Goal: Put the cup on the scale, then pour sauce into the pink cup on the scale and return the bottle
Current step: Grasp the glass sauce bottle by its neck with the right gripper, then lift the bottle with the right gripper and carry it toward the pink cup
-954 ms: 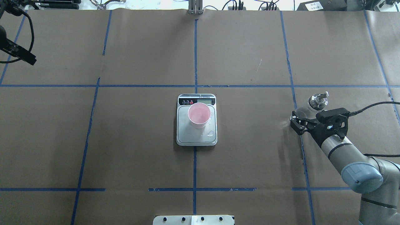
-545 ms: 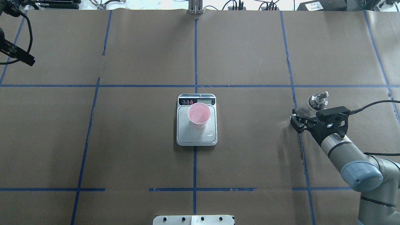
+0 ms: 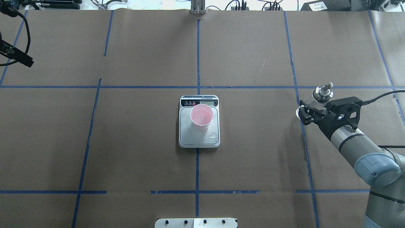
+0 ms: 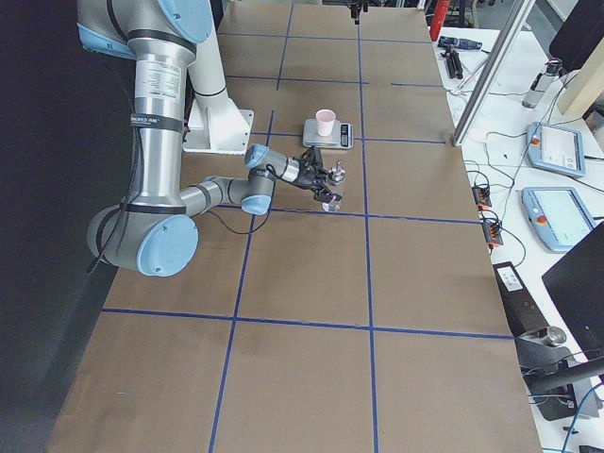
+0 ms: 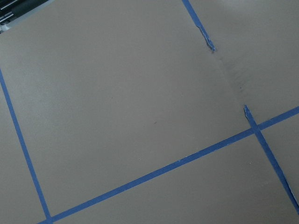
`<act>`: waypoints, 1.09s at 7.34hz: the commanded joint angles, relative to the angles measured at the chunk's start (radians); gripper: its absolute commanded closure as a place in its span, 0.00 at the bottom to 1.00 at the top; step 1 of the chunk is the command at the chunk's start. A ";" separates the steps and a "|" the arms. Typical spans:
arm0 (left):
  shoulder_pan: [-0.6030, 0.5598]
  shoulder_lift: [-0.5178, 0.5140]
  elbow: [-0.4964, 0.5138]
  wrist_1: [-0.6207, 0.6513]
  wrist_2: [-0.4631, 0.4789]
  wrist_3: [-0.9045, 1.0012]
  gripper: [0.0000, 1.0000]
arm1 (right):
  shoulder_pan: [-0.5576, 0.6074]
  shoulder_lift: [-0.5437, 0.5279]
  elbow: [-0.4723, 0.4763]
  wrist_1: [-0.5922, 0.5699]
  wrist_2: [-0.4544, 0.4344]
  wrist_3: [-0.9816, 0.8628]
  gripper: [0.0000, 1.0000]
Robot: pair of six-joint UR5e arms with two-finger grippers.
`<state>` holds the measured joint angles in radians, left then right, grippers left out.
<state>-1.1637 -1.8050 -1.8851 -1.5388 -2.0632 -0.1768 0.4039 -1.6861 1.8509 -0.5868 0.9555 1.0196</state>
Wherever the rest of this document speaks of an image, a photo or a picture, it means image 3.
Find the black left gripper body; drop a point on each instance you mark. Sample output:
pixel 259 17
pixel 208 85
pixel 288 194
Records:
pixel 19 57

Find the black box with white label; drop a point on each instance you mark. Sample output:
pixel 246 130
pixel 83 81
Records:
pixel 327 5

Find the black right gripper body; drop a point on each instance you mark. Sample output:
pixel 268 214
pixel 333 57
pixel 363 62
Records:
pixel 323 122

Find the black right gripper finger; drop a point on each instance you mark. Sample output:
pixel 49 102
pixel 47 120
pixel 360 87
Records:
pixel 307 113

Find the clear glass sauce bottle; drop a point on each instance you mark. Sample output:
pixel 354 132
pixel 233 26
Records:
pixel 320 96

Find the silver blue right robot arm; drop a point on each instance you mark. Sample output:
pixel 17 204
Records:
pixel 380 168

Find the white pedestal column with base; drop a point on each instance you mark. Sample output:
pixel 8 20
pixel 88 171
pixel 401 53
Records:
pixel 196 223

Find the pink plastic cup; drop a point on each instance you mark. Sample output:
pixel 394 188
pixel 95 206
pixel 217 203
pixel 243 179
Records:
pixel 201 116

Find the black folded tripod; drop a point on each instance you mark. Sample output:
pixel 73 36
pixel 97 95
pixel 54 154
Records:
pixel 51 4

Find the aluminium frame post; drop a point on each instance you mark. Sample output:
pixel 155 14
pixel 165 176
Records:
pixel 197 7

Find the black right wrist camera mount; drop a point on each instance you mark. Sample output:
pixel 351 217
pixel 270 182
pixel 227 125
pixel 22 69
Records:
pixel 345 111

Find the silver digital kitchen scale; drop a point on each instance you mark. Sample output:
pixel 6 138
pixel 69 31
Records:
pixel 188 135

